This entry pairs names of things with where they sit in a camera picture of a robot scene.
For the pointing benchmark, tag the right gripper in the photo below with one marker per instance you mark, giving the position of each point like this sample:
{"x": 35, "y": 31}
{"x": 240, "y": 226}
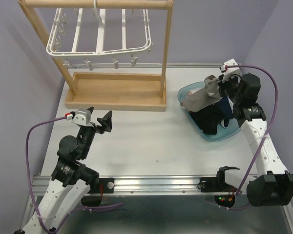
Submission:
{"x": 221, "y": 84}

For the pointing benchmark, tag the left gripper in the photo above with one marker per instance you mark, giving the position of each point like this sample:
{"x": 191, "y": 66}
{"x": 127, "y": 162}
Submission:
{"x": 106, "y": 121}

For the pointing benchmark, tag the navy underwear white trim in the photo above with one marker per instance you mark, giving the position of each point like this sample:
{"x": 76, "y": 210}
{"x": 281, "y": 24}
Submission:
{"x": 225, "y": 109}

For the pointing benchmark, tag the black underwear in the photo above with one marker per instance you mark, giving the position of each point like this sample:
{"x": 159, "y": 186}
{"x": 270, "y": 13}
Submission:
{"x": 207, "y": 119}

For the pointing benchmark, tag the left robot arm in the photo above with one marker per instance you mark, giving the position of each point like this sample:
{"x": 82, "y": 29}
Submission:
{"x": 70, "y": 179}

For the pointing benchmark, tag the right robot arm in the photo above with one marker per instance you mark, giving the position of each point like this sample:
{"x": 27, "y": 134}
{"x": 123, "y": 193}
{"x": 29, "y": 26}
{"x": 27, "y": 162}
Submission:
{"x": 266, "y": 161}

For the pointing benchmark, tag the white plastic clip hanger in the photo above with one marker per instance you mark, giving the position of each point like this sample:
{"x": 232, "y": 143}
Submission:
{"x": 57, "y": 30}

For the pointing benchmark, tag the wooden clothes rack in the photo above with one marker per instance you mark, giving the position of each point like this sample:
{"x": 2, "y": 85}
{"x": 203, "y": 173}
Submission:
{"x": 116, "y": 91}

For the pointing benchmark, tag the teal plastic basin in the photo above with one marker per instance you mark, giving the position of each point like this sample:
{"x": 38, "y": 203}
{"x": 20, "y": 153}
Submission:
{"x": 222, "y": 133}

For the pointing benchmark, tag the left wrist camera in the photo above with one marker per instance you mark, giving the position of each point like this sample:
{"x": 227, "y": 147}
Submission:
{"x": 80, "y": 118}

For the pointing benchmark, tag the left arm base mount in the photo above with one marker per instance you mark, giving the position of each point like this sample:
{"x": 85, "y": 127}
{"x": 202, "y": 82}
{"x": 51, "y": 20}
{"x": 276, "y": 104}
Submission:
{"x": 105, "y": 185}

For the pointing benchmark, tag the aluminium mounting rail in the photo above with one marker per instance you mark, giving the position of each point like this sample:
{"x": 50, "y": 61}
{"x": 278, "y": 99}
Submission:
{"x": 170, "y": 185}

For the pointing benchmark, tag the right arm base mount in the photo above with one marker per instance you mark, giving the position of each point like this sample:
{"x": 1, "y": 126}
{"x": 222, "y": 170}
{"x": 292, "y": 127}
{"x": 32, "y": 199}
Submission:
{"x": 215, "y": 184}

